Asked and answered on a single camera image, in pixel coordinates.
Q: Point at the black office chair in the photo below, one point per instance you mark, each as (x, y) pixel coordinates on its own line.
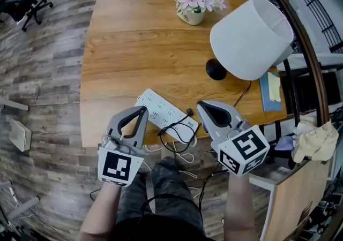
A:
(21, 1)

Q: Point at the small wooden side table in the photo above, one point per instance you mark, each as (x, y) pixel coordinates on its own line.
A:
(292, 202)

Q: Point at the distant black railing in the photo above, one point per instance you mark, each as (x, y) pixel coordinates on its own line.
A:
(319, 9)

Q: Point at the person's black shirt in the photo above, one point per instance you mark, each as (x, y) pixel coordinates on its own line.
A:
(160, 230)

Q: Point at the yellow sticky note pad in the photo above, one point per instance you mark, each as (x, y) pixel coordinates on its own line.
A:
(274, 87)

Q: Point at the person's left forearm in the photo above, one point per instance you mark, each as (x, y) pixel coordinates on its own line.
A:
(99, 213)

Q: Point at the white table lamp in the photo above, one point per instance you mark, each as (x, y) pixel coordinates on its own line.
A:
(241, 44)

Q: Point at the blue notebook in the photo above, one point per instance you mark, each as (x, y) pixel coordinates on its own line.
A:
(265, 100)

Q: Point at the white waste bin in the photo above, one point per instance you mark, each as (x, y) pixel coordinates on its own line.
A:
(20, 135)

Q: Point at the white socket block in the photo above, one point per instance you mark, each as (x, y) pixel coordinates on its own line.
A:
(13, 194)

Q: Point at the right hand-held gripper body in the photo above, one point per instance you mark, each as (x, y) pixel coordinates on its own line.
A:
(246, 146)

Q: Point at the person's camouflage trousers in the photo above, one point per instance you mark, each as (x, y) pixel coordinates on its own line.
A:
(168, 183)

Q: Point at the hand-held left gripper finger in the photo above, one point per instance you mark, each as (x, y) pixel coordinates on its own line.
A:
(143, 132)
(112, 127)

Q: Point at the beige cloth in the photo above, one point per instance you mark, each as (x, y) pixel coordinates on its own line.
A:
(316, 141)

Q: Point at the white power strip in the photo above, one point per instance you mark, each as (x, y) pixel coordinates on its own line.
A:
(160, 108)

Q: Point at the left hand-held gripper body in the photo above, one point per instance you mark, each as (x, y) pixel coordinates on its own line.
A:
(116, 166)

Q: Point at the black railing with wooden rail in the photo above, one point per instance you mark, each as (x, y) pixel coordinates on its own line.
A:
(312, 60)

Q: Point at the pink flowers in cream pot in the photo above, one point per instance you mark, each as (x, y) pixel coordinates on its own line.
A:
(193, 16)

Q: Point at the person's right forearm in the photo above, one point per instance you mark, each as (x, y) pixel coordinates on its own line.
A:
(241, 207)

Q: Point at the wooden desk with white legs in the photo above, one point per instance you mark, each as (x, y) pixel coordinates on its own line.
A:
(134, 47)

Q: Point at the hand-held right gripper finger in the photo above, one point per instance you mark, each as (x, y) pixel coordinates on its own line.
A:
(234, 114)
(206, 127)

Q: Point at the lavender cloth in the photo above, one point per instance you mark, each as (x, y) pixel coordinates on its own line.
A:
(284, 143)

